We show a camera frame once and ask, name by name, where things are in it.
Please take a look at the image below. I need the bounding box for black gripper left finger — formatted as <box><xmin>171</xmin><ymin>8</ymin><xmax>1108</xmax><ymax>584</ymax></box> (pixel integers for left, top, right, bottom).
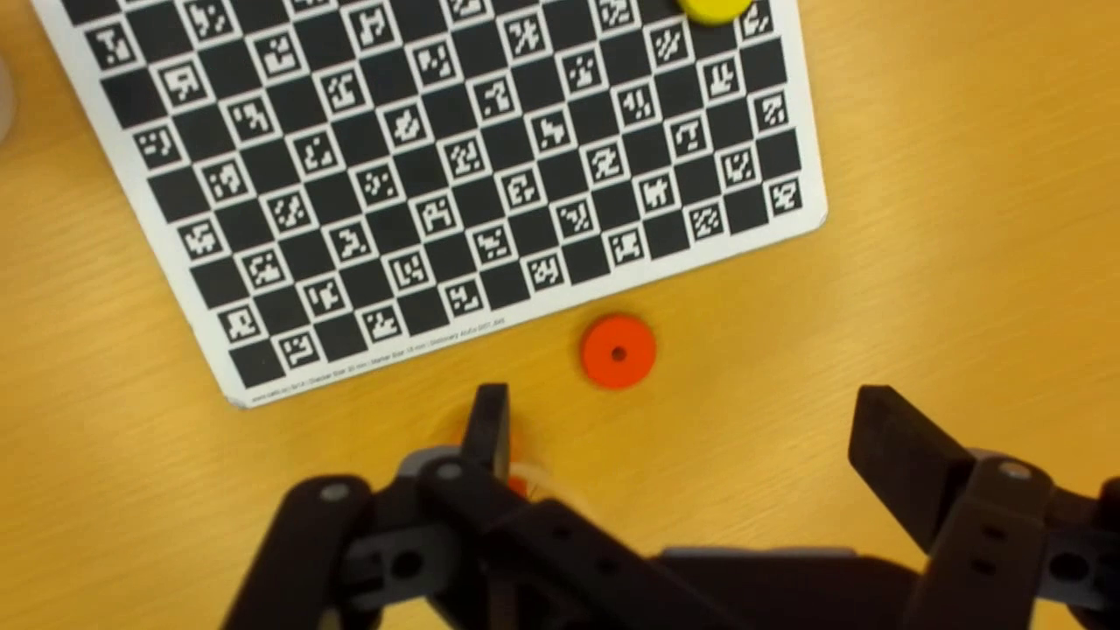
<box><xmin>461</xmin><ymin>387</ymin><xmax>513</xmax><ymax>478</ymax></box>

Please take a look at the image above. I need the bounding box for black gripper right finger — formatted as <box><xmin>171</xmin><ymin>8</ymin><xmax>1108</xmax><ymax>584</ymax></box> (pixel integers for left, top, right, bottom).
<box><xmin>847</xmin><ymin>387</ymin><xmax>975</xmax><ymax>550</ymax></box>

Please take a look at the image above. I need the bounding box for round orange block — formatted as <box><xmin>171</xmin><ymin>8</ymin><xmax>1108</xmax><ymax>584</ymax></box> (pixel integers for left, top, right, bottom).
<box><xmin>508</xmin><ymin>472</ymin><xmax>529</xmax><ymax>498</ymax></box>
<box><xmin>583</xmin><ymin>312</ymin><xmax>658</xmax><ymax>388</ymax></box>

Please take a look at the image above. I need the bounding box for round yellow block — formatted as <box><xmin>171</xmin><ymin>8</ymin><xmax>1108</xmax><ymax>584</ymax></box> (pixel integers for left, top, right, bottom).
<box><xmin>676</xmin><ymin>0</ymin><xmax>758</xmax><ymax>26</ymax></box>

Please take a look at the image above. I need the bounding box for clear plastic cup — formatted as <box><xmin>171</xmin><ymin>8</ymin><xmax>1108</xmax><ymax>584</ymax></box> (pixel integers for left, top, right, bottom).
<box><xmin>398</xmin><ymin>445</ymin><xmax>552</xmax><ymax>502</ymax></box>

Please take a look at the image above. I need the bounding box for white paper cup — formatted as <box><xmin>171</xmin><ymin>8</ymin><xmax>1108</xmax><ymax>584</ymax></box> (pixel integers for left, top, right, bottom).
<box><xmin>0</xmin><ymin>57</ymin><xmax>14</xmax><ymax>143</ymax></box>

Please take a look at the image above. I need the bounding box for checkered marker board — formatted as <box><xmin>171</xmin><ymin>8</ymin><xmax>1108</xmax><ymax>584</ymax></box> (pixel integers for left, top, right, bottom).
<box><xmin>33</xmin><ymin>0</ymin><xmax>830</xmax><ymax>408</ymax></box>

